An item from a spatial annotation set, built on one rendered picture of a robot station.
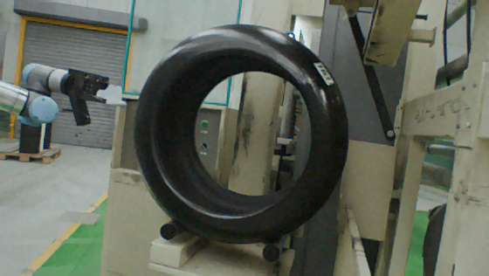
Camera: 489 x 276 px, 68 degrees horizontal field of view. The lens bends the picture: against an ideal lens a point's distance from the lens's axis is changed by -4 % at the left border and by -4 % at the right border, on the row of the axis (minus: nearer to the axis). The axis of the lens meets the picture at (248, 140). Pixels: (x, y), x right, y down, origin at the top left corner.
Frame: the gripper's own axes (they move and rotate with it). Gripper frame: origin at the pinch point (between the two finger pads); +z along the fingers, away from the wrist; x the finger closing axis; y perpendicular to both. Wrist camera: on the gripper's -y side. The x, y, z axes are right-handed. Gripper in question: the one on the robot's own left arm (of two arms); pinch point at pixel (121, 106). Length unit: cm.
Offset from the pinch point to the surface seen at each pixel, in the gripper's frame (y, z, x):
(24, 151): -165, -428, 435
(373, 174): -2, 77, 20
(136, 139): -6.4, 13.1, -11.4
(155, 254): -35.3, 25.1, -10.3
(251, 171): -12.9, 38.4, 27.1
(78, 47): 42, -597, 731
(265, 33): 27.4, 39.6, -9.8
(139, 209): -52, -16, 60
